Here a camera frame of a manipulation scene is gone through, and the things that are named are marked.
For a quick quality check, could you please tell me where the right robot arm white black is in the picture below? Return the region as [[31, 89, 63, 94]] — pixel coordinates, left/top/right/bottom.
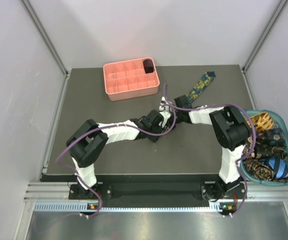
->
[[175, 95, 252, 201]]

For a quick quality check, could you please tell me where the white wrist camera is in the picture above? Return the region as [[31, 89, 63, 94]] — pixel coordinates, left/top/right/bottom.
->
[[159, 97, 170, 112], [159, 111, 171, 128]]

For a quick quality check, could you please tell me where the blue striped tie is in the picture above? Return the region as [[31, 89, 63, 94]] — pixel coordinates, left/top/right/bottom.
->
[[260, 157, 288, 180]]

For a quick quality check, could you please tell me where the aluminium frame post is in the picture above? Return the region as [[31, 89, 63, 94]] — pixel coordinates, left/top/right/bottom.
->
[[241, 0, 288, 74], [19, 0, 68, 76]]

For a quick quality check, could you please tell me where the left aluminium frame post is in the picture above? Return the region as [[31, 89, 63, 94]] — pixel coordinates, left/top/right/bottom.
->
[[19, 0, 68, 76]]

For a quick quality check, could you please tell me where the slotted grey cable duct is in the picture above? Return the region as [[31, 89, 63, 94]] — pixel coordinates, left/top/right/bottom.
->
[[34, 202, 233, 213]]

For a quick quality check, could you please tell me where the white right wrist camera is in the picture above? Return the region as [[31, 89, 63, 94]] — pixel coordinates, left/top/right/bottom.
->
[[159, 97, 170, 112]]

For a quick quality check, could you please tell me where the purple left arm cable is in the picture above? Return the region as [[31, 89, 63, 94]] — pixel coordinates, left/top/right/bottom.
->
[[55, 104, 178, 218]]

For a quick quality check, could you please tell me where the dark floral navy tie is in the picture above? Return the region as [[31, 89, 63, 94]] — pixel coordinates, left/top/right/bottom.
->
[[256, 128, 286, 148]]

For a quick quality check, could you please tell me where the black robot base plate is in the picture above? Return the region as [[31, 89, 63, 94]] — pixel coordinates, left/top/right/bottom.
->
[[69, 174, 246, 204]]

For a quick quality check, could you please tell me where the pink compartment organizer box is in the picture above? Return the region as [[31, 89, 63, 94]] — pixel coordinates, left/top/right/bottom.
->
[[103, 57, 160, 102]]

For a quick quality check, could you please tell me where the pink floral dark tie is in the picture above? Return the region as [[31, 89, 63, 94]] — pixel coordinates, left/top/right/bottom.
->
[[242, 136, 256, 161]]

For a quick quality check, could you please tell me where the right aluminium frame post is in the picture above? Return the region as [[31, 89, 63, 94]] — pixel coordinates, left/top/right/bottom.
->
[[241, 0, 288, 74]]

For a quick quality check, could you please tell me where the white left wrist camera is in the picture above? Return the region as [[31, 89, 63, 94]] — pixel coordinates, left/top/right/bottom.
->
[[159, 111, 171, 128]]

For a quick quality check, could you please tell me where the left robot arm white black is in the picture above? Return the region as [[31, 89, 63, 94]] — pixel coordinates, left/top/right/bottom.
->
[[66, 108, 173, 198]]

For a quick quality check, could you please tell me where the brown paisley rolled tie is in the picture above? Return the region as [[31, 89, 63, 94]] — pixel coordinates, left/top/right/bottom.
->
[[244, 159, 275, 181]]

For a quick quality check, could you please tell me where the blue yellow floral tie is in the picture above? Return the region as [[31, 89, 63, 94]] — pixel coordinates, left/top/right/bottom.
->
[[187, 71, 216, 104]]

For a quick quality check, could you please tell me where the rolled red blue tie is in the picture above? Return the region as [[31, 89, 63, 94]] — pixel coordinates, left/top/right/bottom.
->
[[143, 59, 155, 74]]

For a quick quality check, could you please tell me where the orange patterned tie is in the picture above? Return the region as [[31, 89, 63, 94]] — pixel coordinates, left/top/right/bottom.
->
[[250, 111, 275, 132]]

